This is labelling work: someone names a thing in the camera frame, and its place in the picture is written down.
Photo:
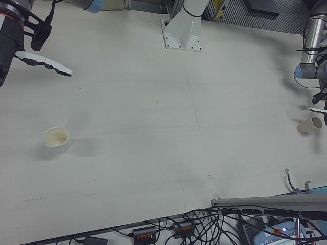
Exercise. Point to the grey teach pendant tablet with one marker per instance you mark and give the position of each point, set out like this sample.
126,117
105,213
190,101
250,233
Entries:
281,234

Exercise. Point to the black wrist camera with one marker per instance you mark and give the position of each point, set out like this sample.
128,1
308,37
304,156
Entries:
41,35
318,98

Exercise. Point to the small black power adapter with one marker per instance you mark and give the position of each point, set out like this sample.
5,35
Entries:
95,240

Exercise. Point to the thin metal rod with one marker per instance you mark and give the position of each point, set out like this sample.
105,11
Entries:
298,229

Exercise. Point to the black power supply box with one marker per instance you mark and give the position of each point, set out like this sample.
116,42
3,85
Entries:
246,229

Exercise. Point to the black orange power strip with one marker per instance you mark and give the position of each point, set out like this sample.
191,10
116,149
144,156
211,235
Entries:
144,232
184,229

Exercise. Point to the beige paper cup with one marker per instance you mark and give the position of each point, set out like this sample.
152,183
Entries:
305,126

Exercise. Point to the light blue plastic bin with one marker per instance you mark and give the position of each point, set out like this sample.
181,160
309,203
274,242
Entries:
319,191

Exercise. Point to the yellow black striped post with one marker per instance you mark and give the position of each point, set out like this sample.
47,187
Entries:
219,12

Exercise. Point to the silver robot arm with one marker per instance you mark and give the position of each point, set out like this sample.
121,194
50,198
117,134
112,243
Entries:
15,5
314,33

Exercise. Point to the dark grey box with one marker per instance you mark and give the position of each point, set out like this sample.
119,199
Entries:
263,7

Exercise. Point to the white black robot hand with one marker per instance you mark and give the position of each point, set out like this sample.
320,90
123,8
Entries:
319,110
10,46

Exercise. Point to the aluminium profile column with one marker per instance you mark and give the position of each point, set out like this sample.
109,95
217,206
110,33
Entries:
255,201

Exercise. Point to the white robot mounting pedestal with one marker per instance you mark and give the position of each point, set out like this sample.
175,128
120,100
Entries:
182,33

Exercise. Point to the white paper cup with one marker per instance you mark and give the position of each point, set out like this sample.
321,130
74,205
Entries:
57,146

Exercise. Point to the white table cover sheet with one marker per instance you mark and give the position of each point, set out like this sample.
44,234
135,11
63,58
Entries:
153,127

